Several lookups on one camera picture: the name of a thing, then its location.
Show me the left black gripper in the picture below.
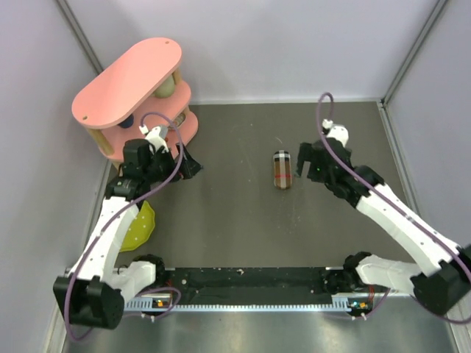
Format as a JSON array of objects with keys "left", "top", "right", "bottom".
[{"left": 143, "top": 142, "right": 202, "bottom": 184}]

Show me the plaid glasses case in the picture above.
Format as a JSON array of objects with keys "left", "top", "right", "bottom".
[{"left": 273, "top": 149, "right": 293, "bottom": 190}]

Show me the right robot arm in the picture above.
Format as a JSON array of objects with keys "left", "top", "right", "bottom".
[{"left": 296, "top": 138, "right": 470, "bottom": 315}]

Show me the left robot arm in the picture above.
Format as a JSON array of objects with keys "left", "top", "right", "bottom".
[{"left": 53, "top": 139, "right": 202, "bottom": 330}]

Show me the small bowl on shelf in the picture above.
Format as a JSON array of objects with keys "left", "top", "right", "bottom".
[{"left": 174, "top": 113, "right": 185, "bottom": 128}]

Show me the dark blue object on shelf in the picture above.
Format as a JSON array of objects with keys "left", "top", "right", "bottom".
[{"left": 118, "top": 114, "right": 134, "bottom": 129}]

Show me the yellow-green dotted plate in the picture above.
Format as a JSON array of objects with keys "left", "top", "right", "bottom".
[{"left": 120, "top": 201, "right": 155, "bottom": 252}]

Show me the beige ball on shelf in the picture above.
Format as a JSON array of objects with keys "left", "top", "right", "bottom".
[{"left": 152, "top": 75, "right": 175, "bottom": 99}]

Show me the pink tiered wooden shelf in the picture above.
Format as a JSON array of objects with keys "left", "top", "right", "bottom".
[{"left": 71, "top": 38, "right": 199, "bottom": 165}]

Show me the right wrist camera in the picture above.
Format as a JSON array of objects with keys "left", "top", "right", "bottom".
[{"left": 322, "top": 119, "right": 349, "bottom": 148}]

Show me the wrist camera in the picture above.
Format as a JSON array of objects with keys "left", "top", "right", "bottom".
[
  {"left": 322, "top": 119, "right": 349, "bottom": 148},
  {"left": 139, "top": 125, "right": 169, "bottom": 152}
]

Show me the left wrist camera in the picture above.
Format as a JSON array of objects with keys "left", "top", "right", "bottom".
[{"left": 139, "top": 125, "right": 169, "bottom": 152}]

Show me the aluminium frame rail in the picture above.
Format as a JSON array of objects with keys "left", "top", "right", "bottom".
[{"left": 63, "top": 268, "right": 458, "bottom": 352}]

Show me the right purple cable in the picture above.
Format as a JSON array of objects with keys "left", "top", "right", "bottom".
[{"left": 316, "top": 92, "right": 471, "bottom": 325}]

